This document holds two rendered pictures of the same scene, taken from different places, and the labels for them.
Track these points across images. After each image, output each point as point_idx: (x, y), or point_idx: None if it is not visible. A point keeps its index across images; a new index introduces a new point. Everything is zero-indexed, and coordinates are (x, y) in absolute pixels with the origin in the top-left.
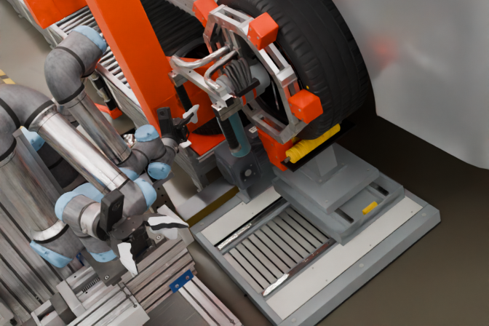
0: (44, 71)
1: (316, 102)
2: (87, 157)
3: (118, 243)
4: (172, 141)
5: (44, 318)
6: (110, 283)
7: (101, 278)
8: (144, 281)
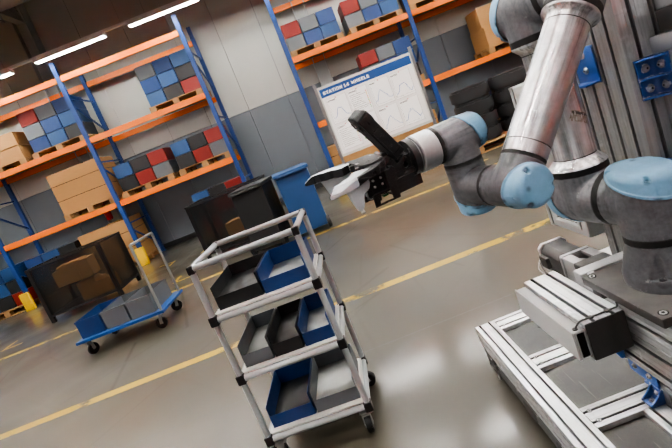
0: None
1: None
2: (522, 91)
3: (350, 162)
4: None
5: (581, 258)
6: (585, 283)
7: (593, 272)
8: (651, 346)
